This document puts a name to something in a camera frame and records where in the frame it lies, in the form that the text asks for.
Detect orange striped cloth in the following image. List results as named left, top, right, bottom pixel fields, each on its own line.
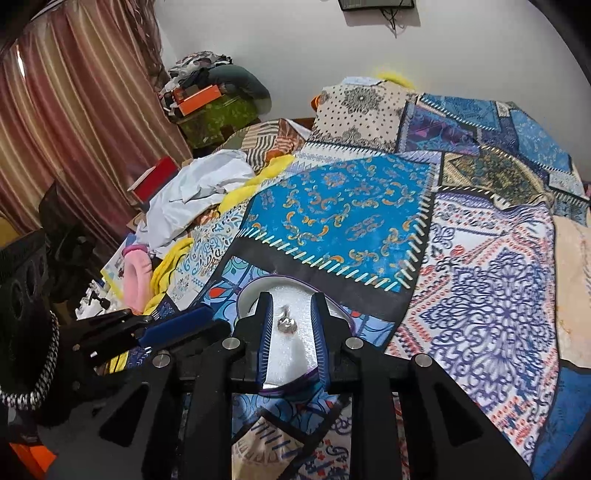
left=222, top=119, right=313, bottom=168

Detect black chair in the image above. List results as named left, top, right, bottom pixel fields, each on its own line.
left=39, top=182, right=110, bottom=302

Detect white round jewelry tray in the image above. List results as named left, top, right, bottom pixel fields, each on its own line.
left=235, top=275, right=357, bottom=396

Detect silver jewelry piece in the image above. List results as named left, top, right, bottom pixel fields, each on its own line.
left=276, top=308, right=297, bottom=336

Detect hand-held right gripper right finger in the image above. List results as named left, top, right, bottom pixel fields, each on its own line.
left=309, top=291, right=537, bottom=480

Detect patchwork printed blanket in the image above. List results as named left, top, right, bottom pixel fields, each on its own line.
left=99, top=76, right=591, bottom=480

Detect pink sock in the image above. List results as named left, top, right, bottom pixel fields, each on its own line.
left=121, top=244, right=153, bottom=315

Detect pile of clothes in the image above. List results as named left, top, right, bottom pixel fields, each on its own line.
left=159, top=52, right=237, bottom=94

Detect black wall cables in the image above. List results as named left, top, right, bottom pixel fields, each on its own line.
left=381, top=9, right=403, bottom=37

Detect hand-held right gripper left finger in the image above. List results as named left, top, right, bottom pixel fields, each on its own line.
left=46, top=291, right=277, bottom=480

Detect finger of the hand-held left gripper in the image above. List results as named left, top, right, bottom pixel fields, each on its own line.
left=69, top=308, right=156, bottom=356
left=136, top=305, right=232, bottom=359

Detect beige marbled cloth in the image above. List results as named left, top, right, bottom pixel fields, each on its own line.
left=551, top=215, right=591, bottom=371

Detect orange box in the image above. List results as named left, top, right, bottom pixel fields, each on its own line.
left=177, top=85, right=223, bottom=117

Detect dark grey pillow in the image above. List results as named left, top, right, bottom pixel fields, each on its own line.
left=210, top=65, right=271, bottom=100

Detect black white braided cable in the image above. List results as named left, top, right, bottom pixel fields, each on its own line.
left=0, top=313, right=62, bottom=408

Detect black wall device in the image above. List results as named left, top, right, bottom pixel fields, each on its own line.
left=337, top=0, right=416, bottom=13

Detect white crumpled cloth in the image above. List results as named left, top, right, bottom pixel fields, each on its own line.
left=136, top=150, right=257, bottom=246

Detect white printed paper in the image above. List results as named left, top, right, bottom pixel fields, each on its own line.
left=99, top=235, right=139, bottom=298

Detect yellow fuzzy cloth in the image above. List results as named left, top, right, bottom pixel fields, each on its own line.
left=104, top=154, right=296, bottom=376

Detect red box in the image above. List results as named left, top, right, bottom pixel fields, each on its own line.
left=127, top=156, right=179, bottom=205

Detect striped pink curtain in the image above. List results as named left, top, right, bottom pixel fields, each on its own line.
left=0, top=0, right=195, bottom=252

